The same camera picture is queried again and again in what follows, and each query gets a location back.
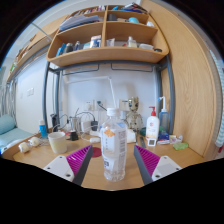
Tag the round white wrapped bun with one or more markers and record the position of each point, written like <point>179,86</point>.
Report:
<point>24,147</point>
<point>34,141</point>

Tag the grey metal desk frame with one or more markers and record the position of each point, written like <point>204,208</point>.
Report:
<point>171,96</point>

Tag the bed with teal sheet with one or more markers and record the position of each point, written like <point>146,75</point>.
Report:
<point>13,138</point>

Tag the white charger block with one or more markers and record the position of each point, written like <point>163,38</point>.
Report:
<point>85,126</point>

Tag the wooden tree figurine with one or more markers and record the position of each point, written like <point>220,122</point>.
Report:
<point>134,115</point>

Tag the blue tube white cap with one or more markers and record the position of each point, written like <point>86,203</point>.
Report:
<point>43,130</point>

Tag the small white digital thermometer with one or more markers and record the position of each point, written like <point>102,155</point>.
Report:
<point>151,142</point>

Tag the flat round red coaster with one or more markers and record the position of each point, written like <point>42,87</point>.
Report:
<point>96,152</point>

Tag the white pump bottle red top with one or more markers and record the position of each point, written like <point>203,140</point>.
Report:
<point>152,128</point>

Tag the blue lidded jar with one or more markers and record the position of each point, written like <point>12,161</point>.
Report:
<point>163,136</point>

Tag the cream ceramic mug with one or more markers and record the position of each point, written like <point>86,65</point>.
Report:
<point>58,143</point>

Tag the green striped white towel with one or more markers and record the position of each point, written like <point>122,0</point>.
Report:
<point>220,110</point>

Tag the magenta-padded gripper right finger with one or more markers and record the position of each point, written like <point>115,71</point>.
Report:
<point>148,160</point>

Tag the wooden shelf unit with items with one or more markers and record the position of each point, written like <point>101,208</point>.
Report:
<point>110,53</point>

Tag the blue bottle white nozzle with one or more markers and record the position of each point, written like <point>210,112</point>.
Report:
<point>164,120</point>

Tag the small green dish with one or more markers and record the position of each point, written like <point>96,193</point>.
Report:
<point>180,146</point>

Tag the clear plastic water bottle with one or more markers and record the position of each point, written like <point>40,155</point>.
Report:
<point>114,146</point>

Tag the small black adapter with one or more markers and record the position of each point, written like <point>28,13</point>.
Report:
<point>74,136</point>

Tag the white desk lamp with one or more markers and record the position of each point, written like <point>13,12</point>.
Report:
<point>111,90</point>

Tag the dark green bowl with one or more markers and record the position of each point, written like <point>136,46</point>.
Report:
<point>142,132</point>

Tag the wooden wardrobe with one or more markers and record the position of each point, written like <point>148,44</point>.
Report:
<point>193,83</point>

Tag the long wooden wall shelf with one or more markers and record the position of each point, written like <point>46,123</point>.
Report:
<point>33,46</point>

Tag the teal pillow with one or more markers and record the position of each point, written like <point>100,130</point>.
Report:
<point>6,124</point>

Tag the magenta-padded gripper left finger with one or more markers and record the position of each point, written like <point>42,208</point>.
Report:
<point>79,161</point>

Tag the black charger plug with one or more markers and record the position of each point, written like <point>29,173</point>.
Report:
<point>94,125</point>

